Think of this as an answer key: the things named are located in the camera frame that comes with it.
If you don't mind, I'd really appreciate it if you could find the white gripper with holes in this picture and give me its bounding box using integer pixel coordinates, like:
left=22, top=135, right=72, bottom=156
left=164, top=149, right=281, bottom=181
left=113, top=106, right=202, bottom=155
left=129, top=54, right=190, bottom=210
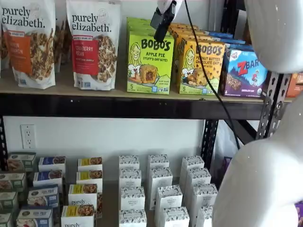
left=150, top=0, right=185, bottom=42

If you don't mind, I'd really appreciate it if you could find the green Bobo's apple pie box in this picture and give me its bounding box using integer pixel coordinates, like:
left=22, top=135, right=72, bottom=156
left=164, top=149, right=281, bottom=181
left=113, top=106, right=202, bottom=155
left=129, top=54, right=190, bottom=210
left=125, top=29, right=175, bottom=95
left=127, top=23, right=166, bottom=31
left=126, top=17, right=157, bottom=25

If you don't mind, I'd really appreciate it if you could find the orange Bobo's peanut butter box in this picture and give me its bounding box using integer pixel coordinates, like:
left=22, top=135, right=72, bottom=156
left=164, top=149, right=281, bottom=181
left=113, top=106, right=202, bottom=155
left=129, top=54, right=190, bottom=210
left=170, top=28, right=210, bottom=41
left=167, top=22, right=200, bottom=31
left=176, top=39, right=226, bottom=96

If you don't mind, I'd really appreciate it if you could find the blue purple Zbar box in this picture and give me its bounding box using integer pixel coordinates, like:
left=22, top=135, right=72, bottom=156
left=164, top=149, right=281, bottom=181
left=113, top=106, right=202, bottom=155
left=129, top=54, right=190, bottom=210
left=221, top=48, right=270, bottom=97
left=207, top=30, right=234, bottom=40
left=222, top=38, right=247, bottom=50

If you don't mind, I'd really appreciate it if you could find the black metal shelf beam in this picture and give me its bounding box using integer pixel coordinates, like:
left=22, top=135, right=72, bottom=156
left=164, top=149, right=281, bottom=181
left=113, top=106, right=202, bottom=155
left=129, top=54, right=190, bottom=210
left=0, top=93, right=292, bottom=120

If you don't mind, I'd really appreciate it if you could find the wooden shelf board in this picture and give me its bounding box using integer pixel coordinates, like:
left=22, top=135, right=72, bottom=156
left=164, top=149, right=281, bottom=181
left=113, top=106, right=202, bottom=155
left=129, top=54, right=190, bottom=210
left=0, top=59, right=293, bottom=104

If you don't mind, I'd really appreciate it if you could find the orange cardboard box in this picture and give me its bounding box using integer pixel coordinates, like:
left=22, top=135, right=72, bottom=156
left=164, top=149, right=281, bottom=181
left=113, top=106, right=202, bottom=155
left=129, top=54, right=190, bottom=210
left=285, top=72, right=303, bottom=98

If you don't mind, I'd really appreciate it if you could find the small box yellow label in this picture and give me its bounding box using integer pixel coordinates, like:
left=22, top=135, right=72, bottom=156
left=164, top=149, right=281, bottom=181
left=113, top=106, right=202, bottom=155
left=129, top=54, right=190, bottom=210
left=77, top=157, right=103, bottom=172
left=61, top=204, right=97, bottom=227
left=76, top=169, right=103, bottom=187
left=68, top=183, right=104, bottom=219

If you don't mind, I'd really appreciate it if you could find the purple snack box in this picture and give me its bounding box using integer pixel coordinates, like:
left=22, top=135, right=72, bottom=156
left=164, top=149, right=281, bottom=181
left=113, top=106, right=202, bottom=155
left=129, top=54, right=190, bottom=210
left=222, top=156, right=234, bottom=180

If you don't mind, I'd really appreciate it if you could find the small box blue label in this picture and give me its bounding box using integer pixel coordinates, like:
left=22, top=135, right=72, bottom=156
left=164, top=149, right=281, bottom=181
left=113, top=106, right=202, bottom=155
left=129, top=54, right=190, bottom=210
left=16, top=207, right=54, bottom=227
left=38, top=155, right=66, bottom=173
left=27, top=185, right=60, bottom=209
left=33, top=169, right=63, bottom=189

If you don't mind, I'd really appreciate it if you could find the small box green label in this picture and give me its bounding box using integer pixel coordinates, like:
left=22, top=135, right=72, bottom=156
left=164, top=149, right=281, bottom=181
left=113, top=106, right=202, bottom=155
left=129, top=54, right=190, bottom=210
left=0, top=212, right=13, bottom=227
left=0, top=172, right=27, bottom=192
left=7, top=152, right=37, bottom=173
left=0, top=190, right=19, bottom=212

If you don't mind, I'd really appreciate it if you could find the white granola bag red label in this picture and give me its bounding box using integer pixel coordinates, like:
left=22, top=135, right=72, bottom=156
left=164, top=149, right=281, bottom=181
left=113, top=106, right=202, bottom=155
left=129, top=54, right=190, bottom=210
left=65, top=0, right=123, bottom=91

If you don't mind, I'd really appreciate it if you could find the white granola bag orange label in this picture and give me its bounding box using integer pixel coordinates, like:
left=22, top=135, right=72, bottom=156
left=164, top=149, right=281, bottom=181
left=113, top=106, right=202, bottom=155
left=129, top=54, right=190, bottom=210
left=0, top=0, right=57, bottom=90

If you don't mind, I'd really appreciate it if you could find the translucent plastic sheet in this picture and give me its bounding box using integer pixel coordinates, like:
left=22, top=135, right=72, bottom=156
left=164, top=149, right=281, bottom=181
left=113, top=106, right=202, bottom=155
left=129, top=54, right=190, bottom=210
left=212, top=119, right=241, bottom=166

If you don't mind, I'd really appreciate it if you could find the black diagonal rack brace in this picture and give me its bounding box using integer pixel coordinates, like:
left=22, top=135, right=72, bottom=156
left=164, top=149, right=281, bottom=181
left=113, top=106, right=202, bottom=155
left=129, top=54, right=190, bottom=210
left=224, top=119, right=258, bottom=145

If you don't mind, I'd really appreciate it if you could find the white patterned carton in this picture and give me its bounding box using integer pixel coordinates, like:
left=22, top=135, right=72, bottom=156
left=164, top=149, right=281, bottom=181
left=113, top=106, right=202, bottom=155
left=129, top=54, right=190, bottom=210
left=155, top=184, right=184, bottom=214
left=118, top=209, right=147, bottom=227
left=149, top=166, right=173, bottom=210
left=191, top=183, right=219, bottom=227
left=181, top=155, right=205, bottom=187
left=161, top=206, right=190, bottom=227
left=148, top=154, right=170, bottom=189
left=196, top=204, right=215, bottom=227
left=118, top=154, right=140, bottom=171
left=120, top=186, right=146, bottom=211
left=119, top=167, right=142, bottom=189
left=185, top=167, right=212, bottom=203

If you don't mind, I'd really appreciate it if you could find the black cable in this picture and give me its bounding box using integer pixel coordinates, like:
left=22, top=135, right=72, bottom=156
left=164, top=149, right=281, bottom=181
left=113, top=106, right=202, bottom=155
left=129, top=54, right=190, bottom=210
left=183, top=0, right=241, bottom=151

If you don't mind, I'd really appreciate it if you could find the black perforated rack post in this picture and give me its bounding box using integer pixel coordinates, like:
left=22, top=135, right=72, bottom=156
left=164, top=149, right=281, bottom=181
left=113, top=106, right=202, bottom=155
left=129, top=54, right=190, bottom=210
left=200, top=0, right=246, bottom=175
left=255, top=72, right=292, bottom=140
left=0, top=115, right=8, bottom=171

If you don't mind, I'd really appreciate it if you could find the white wall outlet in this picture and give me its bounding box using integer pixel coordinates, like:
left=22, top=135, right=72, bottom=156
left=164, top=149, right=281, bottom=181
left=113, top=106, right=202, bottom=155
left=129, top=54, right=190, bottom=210
left=20, top=123, right=37, bottom=149

